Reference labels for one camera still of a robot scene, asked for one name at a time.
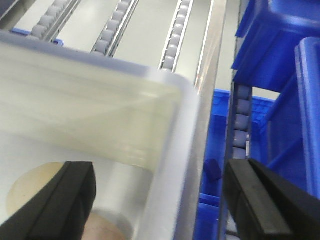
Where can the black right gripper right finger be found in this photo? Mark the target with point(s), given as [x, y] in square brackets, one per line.
[265, 206]

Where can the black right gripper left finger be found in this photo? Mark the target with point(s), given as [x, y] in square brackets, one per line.
[60, 210]

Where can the pinkish brown ball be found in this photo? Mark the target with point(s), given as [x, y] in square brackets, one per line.
[98, 227]

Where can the white Totelife plastic crate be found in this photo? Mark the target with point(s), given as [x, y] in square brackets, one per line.
[135, 124]

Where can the cream tennis ball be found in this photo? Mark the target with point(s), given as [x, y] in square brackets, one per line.
[29, 184]

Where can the blue bin below shelf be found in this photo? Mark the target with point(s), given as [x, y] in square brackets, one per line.
[219, 147]

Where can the small dark blue block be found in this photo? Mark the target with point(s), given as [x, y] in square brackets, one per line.
[212, 170]

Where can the grey roller track lower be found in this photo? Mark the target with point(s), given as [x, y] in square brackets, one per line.
[242, 111]

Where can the grey roller track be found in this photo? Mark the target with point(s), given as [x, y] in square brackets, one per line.
[110, 37]
[53, 21]
[242, 111]
[175, 36]

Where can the blue bin upper right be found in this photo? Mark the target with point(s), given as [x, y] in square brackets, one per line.
[270, 30]

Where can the grey roller track middle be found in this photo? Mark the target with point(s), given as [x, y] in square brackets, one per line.
[110, 37]

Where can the grey roller track left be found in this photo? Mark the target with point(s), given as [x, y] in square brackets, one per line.
[53, 21]

